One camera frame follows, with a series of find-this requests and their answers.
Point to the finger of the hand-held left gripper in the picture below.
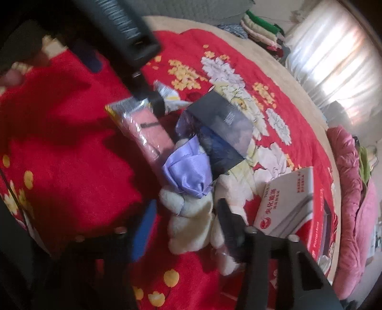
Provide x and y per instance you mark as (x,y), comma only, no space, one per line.
(89,58)
(146,89)

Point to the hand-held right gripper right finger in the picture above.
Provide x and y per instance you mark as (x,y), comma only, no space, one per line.
(229,229)

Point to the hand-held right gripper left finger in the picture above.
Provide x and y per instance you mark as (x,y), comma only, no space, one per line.
(143,229)

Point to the white plush toy purple satin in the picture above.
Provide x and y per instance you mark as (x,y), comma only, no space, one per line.
(191,226)

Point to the pink cloth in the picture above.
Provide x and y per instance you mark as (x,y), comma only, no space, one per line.
(146,131)

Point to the person's left hand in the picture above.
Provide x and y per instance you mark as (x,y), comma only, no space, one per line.
(12,78)

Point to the yellow white snack packet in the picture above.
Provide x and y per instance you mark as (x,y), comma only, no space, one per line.
(173,98)

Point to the white box red label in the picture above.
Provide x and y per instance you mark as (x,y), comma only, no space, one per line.
(283,202)

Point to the grey quilted headboard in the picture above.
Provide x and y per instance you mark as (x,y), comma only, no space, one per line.
(194,12)

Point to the blue box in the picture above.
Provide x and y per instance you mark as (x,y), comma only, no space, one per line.
(220,134)

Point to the red floral blanket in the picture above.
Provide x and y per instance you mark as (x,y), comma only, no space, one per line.
(74,164)

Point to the blue patterned cloth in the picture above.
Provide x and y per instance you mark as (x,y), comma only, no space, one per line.
(234,31)

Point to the pink quilt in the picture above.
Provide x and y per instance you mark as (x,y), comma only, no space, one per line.
(355,223)

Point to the stack of folded clothes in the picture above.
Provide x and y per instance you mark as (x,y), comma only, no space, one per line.
(262,32)

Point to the green cloth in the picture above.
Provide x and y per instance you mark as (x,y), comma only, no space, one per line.
(364,164)

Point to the grey chair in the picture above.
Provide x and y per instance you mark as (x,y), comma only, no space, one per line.
(338,114)

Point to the white curtain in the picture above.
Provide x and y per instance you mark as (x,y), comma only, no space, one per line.
(334,53)

